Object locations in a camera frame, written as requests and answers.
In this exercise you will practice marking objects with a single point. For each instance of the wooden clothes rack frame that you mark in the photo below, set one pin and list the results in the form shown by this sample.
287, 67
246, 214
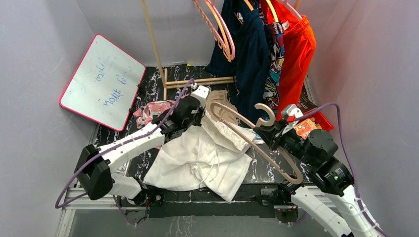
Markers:
163, 70

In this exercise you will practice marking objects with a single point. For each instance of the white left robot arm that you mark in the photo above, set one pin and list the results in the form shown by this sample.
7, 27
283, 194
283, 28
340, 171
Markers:
96, 168

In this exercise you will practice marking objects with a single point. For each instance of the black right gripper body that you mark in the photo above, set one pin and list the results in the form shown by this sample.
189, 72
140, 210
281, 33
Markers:
292, 142

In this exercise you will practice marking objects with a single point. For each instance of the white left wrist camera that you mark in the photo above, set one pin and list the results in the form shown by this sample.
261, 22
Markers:
201, 93

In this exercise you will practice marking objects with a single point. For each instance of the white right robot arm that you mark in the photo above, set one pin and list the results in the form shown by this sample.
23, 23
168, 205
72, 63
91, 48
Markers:
329, 175

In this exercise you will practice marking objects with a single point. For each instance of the dark book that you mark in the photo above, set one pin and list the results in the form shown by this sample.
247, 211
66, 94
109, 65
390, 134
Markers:
304, 103

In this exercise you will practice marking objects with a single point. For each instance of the pink shark print shorts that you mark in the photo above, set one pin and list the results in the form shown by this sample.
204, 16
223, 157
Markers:
145, 114

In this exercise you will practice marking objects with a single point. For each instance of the colourful print hanging shorts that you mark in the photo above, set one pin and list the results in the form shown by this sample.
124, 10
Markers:
274, 37

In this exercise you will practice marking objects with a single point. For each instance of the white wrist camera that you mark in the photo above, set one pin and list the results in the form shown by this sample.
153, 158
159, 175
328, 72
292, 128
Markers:
291, 113
201, 93

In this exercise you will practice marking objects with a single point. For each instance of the pink framed whiteboard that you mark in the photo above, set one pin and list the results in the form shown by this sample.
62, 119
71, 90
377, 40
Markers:
104, 85

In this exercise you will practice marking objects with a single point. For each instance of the orange hanging shorts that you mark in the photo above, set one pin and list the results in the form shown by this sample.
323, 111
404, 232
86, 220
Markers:
299, 45

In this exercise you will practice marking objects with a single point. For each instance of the white shorts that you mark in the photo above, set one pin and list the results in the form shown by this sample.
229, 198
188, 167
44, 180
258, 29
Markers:
211, 155

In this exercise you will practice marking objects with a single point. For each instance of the red plastic bin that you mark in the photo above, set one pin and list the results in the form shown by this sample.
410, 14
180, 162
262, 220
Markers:
316, 121

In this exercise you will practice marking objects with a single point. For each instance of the navy blue hanging shorts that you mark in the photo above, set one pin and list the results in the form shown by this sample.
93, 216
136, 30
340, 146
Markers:
251, 62

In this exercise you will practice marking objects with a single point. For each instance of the pink and orange hanger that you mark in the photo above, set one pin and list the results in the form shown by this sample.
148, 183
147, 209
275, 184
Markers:
222, 36

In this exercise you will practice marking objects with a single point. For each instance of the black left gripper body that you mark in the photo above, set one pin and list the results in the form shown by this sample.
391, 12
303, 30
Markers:
196, 120

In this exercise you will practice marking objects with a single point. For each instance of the coloured marker pack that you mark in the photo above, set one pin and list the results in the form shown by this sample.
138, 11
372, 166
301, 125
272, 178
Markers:
122, 170

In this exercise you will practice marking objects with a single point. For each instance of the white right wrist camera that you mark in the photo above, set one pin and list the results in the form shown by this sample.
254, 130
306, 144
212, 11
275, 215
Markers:
291, 113

